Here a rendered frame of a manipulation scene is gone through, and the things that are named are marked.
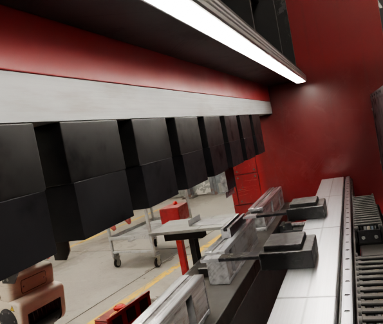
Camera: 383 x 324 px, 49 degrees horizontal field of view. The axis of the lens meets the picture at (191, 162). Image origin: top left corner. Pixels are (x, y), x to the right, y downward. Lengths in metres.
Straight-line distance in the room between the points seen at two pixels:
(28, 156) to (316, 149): 1.79
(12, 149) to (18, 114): 0.04
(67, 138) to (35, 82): 0.09
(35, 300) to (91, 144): 1.23
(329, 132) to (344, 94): 0.19
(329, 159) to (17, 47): 1.81
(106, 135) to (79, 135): 0.07
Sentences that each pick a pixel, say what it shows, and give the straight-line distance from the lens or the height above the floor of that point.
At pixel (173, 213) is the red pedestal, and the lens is 3.21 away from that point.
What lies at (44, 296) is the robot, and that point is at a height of 0.78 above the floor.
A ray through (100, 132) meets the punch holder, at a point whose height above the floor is 1.32.
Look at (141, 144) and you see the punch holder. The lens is 0.77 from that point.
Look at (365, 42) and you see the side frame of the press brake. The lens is 2.19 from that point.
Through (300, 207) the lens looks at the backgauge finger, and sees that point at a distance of 1.32.
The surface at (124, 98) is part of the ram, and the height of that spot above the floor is 1.38.
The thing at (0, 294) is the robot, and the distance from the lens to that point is 1.83.
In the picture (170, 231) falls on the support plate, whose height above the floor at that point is 1.00.
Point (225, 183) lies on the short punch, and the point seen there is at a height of 1.13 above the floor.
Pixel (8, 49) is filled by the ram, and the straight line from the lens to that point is 0.55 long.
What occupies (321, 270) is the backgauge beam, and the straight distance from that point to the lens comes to 0.89.
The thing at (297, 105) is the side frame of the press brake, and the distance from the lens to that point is 2.18.
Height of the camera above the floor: 1.28
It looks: 3 degrees down
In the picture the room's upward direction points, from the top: 10 degrees counter-clockwise
